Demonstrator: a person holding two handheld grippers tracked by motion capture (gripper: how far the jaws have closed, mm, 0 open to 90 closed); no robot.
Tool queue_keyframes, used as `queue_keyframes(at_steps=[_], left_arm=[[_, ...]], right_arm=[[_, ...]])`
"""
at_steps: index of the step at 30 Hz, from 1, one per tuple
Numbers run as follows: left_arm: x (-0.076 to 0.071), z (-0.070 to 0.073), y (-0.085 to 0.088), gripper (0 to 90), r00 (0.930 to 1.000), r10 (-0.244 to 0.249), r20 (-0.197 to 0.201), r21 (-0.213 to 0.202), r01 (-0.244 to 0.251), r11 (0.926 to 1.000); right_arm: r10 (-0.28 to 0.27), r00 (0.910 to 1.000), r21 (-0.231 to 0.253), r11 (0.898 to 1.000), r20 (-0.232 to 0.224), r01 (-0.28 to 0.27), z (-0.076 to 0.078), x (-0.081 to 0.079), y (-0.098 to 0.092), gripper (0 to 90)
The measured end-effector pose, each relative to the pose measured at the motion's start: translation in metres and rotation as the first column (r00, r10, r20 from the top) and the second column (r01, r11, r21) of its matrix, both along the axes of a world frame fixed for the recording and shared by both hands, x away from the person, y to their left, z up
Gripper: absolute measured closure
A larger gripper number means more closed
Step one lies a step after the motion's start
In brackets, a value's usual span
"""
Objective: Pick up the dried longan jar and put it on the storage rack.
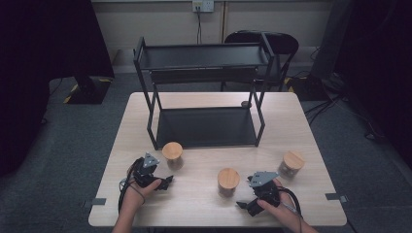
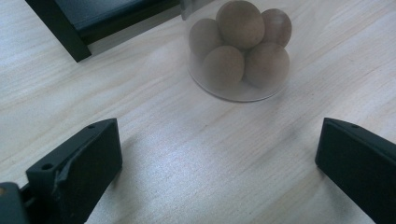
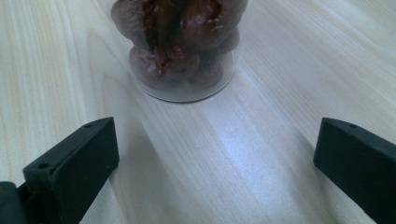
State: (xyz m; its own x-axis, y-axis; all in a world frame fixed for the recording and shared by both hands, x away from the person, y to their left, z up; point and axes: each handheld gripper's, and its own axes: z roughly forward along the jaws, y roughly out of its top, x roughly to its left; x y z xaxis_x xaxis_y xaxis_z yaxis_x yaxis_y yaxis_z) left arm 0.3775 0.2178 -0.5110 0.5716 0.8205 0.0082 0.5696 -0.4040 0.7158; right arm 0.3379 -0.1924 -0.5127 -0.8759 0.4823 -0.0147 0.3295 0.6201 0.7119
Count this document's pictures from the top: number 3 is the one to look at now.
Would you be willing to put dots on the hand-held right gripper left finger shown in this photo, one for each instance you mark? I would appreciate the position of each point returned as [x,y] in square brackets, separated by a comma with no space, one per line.
[77,168]

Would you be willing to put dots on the wooden-lid jar of red dates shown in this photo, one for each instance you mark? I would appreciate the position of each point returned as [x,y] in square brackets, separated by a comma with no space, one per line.
[174,46]

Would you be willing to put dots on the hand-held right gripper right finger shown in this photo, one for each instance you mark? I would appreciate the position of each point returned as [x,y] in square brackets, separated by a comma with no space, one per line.
[361,165]

